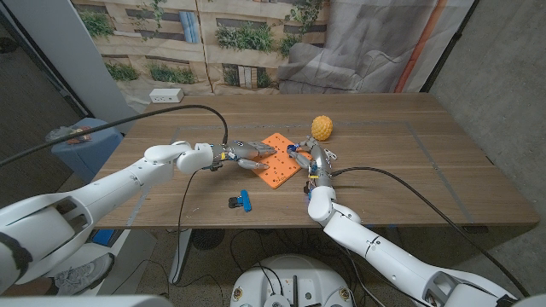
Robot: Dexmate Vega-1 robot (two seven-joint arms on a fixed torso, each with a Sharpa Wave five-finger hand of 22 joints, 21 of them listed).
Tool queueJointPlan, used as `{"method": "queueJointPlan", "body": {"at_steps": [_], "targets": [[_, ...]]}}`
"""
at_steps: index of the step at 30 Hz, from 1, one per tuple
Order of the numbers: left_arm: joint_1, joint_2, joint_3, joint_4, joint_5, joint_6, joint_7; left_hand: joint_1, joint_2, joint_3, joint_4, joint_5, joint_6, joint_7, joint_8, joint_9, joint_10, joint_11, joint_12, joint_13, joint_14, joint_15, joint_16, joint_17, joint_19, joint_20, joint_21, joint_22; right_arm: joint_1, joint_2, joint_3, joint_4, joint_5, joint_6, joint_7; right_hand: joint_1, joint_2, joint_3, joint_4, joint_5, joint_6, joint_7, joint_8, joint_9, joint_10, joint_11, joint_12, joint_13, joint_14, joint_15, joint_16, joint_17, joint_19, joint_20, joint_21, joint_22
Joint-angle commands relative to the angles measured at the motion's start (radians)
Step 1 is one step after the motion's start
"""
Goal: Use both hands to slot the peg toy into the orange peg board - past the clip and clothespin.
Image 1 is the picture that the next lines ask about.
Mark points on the printed backdrop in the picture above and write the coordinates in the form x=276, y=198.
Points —
x=256, y=64

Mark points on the blue and black clip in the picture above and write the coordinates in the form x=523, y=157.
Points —
x=244, y=201

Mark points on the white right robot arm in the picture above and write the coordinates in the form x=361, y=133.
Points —
x=384, y=258

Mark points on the white clothespin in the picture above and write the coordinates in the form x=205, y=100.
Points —
x=331, y=154

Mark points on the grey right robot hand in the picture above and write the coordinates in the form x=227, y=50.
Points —
x=320, y=162

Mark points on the white power strip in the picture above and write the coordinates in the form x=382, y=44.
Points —
x=165, y=95

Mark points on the orange peg board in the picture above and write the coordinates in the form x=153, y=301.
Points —
x=279, y=168

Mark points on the white table leg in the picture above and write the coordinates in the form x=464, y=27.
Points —
x=179, y=260

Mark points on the yellow pineapple toy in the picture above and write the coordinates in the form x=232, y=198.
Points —
x=321, y=128

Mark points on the blue box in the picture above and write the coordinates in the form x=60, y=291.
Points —
x=104, y=237

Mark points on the grey sneaker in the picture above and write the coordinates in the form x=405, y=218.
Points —
x=81, y=275

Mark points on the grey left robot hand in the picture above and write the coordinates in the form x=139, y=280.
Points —
x=243, y=149

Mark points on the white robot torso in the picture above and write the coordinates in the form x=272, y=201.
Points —
x=256, y=281

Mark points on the clear bag of toys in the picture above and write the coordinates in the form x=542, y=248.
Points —
x=79, y=137

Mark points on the blue stool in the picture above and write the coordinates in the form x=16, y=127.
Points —
x=94, y=151

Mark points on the blue peg toy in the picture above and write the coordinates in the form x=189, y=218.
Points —
x=292, y=148

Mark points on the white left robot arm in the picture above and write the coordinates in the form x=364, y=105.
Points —
x=111, y=192

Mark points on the grey partition panel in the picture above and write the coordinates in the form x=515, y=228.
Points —
x=77, y=55

